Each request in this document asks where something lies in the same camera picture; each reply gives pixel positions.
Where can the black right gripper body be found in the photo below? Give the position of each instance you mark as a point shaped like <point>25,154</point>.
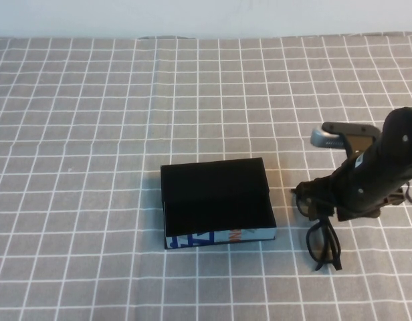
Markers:
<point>366,187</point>

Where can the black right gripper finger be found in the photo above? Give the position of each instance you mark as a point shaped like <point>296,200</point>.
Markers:
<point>324,210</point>
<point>318,189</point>

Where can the black framed glasses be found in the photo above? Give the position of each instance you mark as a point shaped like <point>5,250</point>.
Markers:
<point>338,266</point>

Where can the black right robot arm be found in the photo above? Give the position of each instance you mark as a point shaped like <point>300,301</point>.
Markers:
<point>405,133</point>

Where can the black printed glasses case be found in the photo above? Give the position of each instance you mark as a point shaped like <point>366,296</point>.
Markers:
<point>212,190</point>

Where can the grey white checked tablecloth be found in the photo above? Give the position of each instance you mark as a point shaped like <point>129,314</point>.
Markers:
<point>75,167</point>

